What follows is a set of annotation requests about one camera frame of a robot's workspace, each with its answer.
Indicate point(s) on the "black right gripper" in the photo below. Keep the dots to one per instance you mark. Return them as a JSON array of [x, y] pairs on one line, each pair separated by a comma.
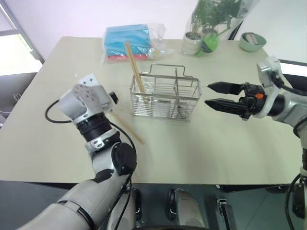
[[251, 100]]

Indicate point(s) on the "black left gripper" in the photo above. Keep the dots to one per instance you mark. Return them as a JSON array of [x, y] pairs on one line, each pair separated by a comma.
[[114, 97]]

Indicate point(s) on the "wooden chopstick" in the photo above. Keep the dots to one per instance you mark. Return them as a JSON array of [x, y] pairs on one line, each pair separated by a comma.
[[134, 67], [130, 131]]

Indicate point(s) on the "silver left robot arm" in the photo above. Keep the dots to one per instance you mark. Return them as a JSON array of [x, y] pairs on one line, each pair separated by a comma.
[[100, 198]]

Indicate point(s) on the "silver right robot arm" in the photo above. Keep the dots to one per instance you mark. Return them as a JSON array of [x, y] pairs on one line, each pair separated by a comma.
[[291, 109]]

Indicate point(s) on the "red folded cloth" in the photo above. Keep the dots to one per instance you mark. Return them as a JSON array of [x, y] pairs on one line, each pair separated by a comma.
[[124, 57]]

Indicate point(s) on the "pale green bowl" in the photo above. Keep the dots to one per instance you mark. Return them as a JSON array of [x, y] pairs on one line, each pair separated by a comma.
[[249, 46]]

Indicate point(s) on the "turquoise folded cloths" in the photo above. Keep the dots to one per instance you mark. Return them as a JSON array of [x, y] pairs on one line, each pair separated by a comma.
[[127, 38]]

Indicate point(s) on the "white plant pot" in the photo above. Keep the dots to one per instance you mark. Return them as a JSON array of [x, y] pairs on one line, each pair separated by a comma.
[[192, 42]]

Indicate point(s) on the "clear plastic bag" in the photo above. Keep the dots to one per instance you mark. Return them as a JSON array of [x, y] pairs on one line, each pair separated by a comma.
[[158, 36]]

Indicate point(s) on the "potted green plant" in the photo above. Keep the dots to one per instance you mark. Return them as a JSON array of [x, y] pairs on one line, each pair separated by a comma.
[[189, 21]]

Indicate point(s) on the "green leafy plant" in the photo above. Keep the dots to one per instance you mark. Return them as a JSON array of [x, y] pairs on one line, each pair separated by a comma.
[[208, 14]]

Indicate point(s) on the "grey rounded robot body part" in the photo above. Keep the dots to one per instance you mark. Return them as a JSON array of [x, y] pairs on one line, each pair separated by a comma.
[[184, 208]]

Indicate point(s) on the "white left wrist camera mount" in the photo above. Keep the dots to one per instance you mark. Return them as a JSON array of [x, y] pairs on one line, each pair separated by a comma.
[[88, 95]]

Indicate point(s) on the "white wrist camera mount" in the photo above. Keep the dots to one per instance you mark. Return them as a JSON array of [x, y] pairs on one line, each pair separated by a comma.
[[88, 95], [268, 68]]

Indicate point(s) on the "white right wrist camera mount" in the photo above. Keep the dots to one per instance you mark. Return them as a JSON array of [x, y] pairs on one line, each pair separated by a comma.
[[268, 68]]

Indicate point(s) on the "grey window frame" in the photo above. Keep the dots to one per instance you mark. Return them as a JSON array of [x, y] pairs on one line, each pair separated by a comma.
[[28, 40]]

